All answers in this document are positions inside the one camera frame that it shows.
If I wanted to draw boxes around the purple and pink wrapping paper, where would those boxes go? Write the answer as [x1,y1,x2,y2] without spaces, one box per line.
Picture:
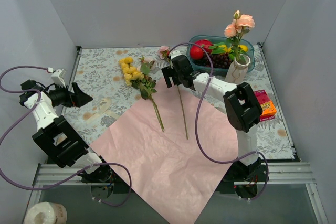
[91,80,238,223]

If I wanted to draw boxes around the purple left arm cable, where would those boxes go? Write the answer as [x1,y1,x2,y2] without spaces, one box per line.
[0,66,132,207]

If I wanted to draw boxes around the orange pink snack box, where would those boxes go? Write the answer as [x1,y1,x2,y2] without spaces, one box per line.
[254,90,277,122]

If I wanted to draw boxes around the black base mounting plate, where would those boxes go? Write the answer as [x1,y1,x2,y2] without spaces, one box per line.
[79,158,269,197]

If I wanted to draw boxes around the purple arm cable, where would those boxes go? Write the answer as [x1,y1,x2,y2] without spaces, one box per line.
[0,66,132,207]
[167,42,269,201]

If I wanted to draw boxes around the pink rose stem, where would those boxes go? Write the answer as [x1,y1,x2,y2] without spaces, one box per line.
[157,46,189,140]
[224,10,255,65]

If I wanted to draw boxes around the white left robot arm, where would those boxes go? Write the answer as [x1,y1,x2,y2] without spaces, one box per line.
[20,80,112,182]

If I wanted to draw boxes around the white paper towel roll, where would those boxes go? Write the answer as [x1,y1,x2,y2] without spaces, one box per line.
[23,202,67,224]

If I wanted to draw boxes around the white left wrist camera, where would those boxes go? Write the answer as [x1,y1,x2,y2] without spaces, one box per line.
[50,69,66,88]

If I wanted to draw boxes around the aluminium rail frame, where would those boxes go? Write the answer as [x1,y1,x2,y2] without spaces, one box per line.
[28,162,328,223]

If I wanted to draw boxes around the yellow mango with leaves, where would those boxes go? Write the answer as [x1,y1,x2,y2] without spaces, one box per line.
[208,43,227,55]

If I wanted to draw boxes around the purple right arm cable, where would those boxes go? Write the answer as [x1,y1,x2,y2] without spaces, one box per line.
[167,42,269,201]

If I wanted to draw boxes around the green lime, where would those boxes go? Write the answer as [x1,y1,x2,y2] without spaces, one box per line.
[228,50,236,61]

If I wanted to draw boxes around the white ribbed ceramic vase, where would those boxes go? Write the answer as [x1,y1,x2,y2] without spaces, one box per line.
[225,55,251,84]

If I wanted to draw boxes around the red dragon fruit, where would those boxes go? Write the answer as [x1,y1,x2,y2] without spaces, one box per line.
[190,39,214,60]

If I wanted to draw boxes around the teal plastic fruit basket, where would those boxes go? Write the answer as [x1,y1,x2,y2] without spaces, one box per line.
[186,35,256,73]

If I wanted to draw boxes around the yellow rose bunch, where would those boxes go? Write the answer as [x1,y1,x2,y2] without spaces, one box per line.
[119,57,164,132]

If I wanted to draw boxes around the yellow lemon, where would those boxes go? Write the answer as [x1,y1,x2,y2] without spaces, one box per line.
[226,45,248,53]

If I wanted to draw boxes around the dark grape bunch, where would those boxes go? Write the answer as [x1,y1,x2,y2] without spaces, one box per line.
[193,53,233,69]

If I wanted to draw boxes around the floral patterned table mat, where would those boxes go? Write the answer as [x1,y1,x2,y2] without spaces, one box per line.
[64,47,297,159]

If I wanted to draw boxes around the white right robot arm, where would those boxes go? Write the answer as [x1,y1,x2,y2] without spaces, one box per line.
[162,50,262,181]

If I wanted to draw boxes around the cream printed ribbon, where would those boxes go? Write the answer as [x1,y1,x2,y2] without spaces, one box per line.
[87,98,120,124]

